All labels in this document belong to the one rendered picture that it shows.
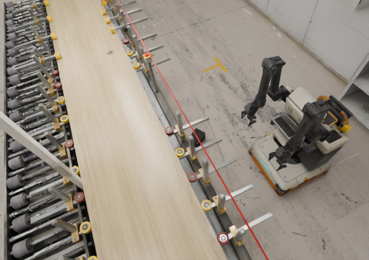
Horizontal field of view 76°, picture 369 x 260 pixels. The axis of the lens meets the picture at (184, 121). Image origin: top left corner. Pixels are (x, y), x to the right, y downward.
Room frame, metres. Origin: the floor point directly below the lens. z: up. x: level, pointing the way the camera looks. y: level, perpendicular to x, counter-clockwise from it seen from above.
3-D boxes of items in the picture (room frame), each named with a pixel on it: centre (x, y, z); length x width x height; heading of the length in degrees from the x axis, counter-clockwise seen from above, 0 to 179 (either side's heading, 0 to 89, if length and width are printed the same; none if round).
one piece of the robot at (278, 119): (0.99, -0.85, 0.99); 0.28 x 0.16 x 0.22; 17
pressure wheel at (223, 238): (0.25, -0.15, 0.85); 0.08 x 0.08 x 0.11
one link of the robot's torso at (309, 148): (0.97, -0.98, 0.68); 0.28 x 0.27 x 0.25; 17
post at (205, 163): (0.72, -0.11, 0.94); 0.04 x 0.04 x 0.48; 18
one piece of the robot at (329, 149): (1.11, -1.21, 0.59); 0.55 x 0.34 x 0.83; 17
